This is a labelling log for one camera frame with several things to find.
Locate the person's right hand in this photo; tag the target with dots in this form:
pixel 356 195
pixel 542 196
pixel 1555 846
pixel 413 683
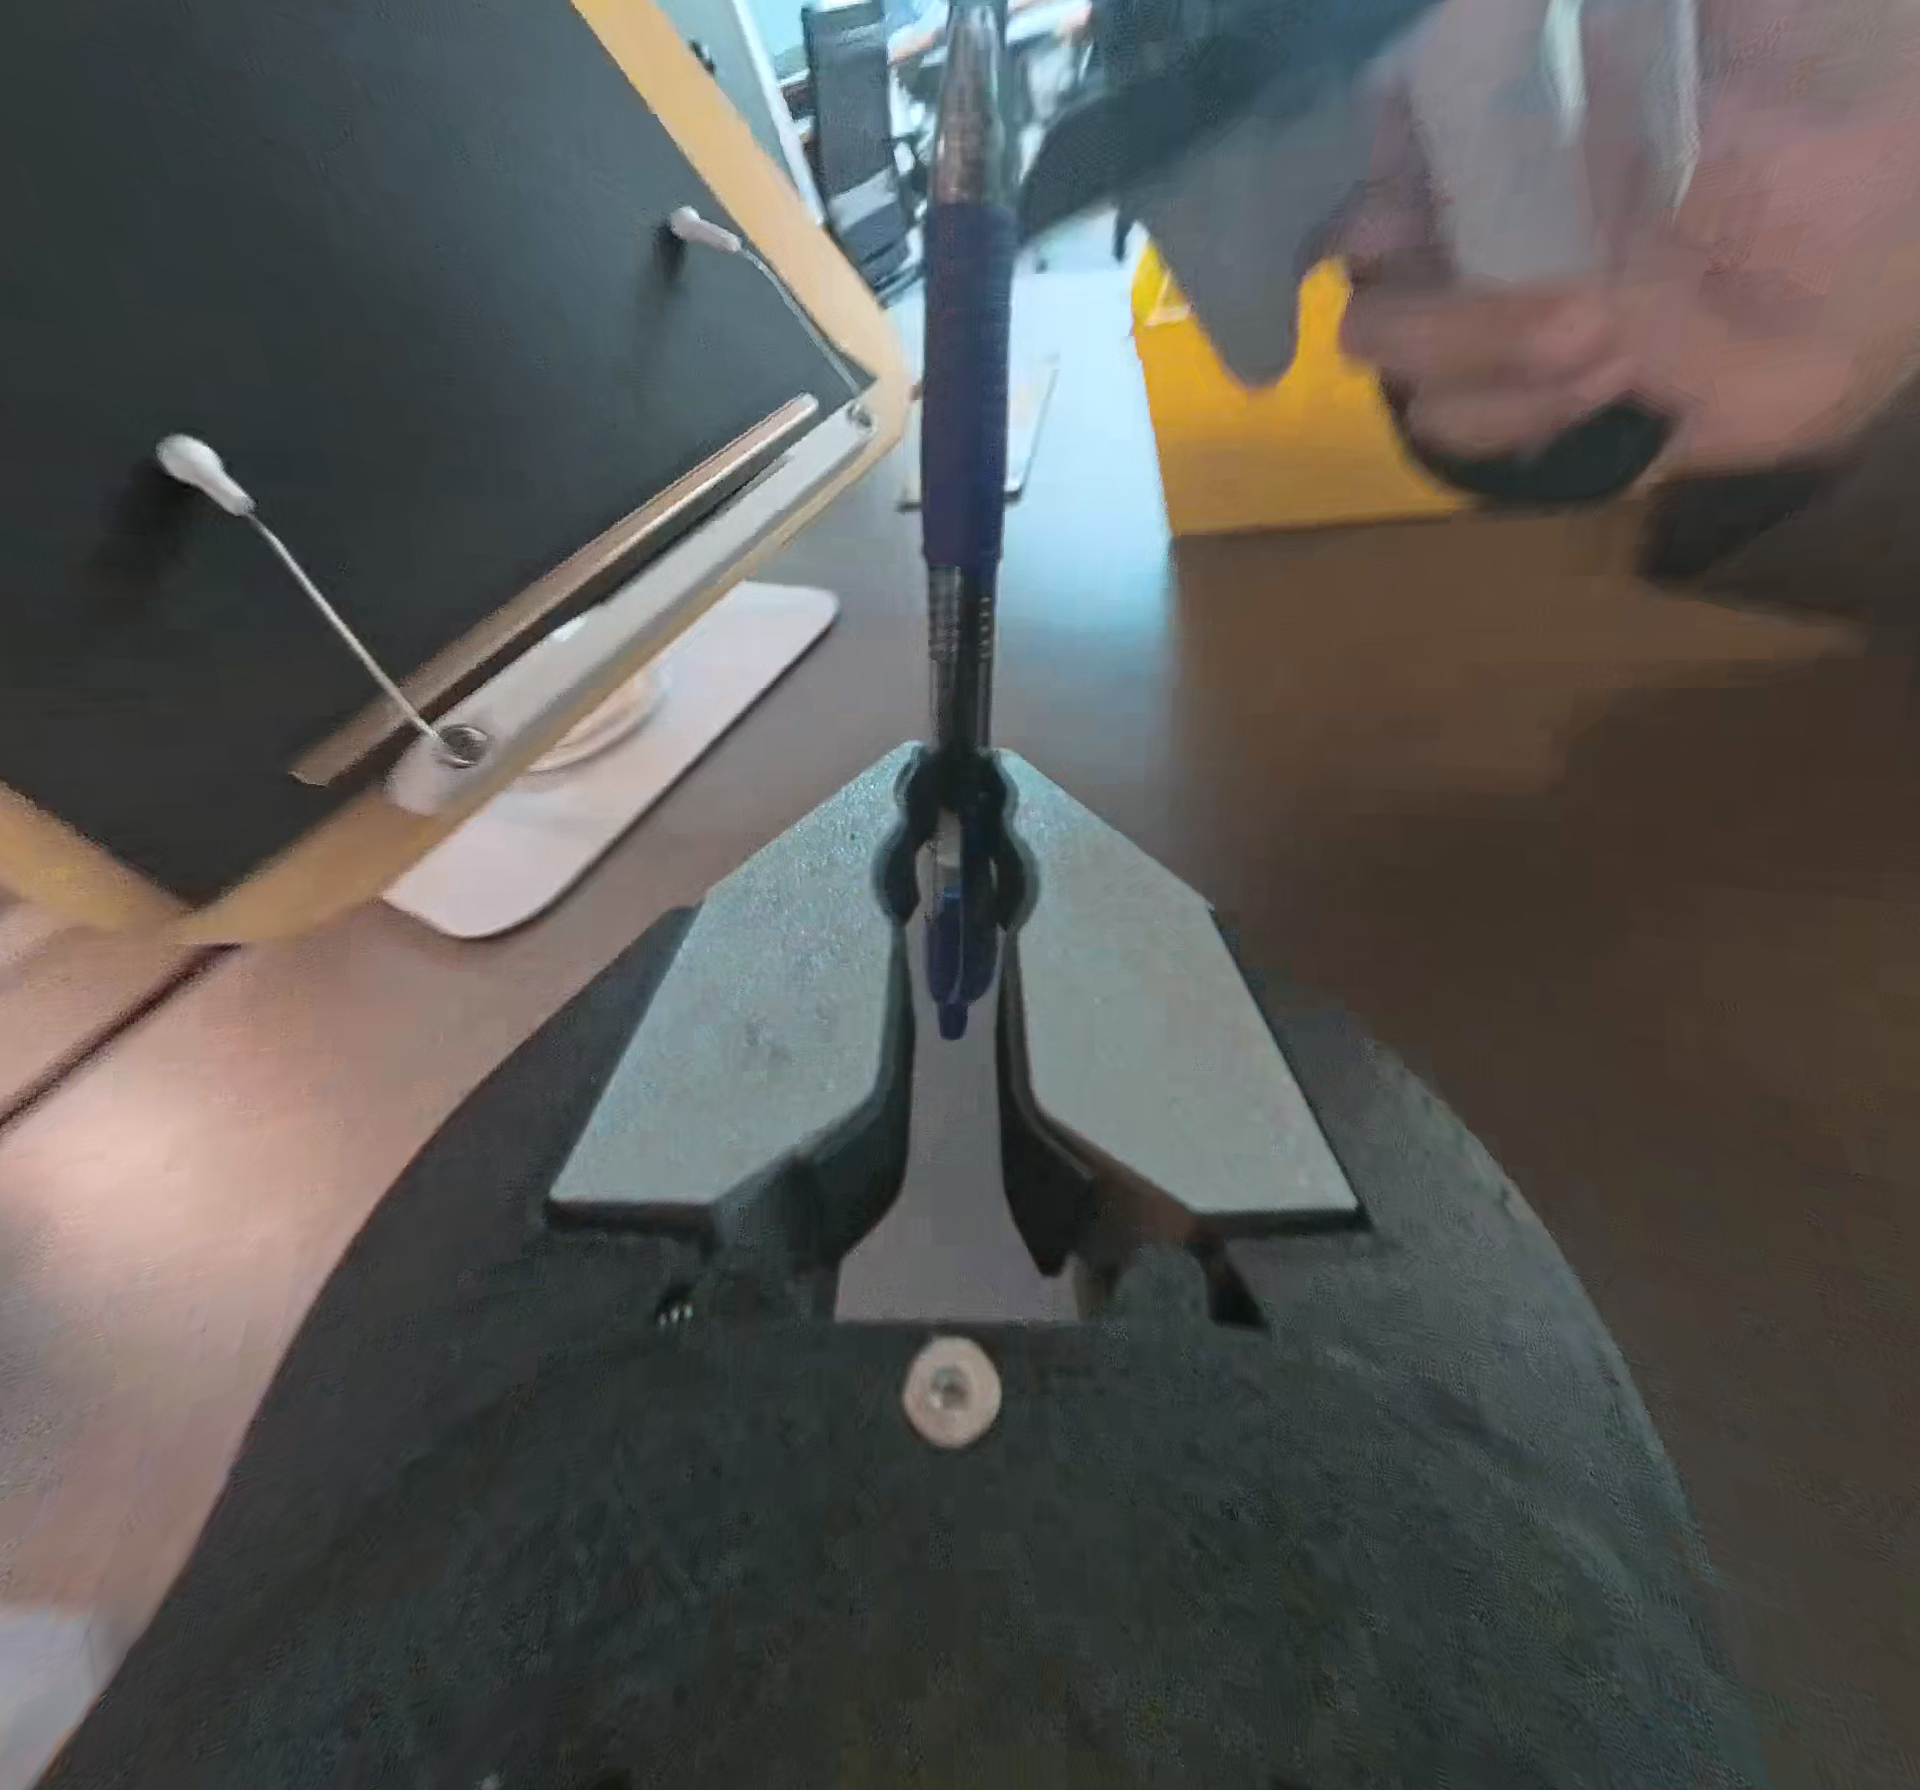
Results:
pixel 1800 247

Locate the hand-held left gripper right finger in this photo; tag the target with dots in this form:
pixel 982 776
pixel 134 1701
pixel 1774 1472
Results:
pixel 1177 1055

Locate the yellow box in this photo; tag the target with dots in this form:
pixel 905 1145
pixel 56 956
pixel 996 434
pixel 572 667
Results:
pixel 1275 454

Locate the white stand base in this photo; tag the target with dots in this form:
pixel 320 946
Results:
pixel 674 710

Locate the black wooden-framed book stand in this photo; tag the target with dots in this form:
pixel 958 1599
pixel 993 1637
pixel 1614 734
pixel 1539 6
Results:
pixel 299 169

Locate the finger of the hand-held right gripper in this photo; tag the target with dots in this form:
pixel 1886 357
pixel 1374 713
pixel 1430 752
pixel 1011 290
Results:
pixel 1251 261

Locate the black office chair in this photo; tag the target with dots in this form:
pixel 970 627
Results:
pixel 859 140

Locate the pale flat board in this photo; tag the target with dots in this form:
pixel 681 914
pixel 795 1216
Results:
pixel 1036 439

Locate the blue ballpoint pen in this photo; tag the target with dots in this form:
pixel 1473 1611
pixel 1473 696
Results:
pixel 966 395

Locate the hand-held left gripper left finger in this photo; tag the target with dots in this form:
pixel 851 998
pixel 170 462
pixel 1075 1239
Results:
pixel 734 1055

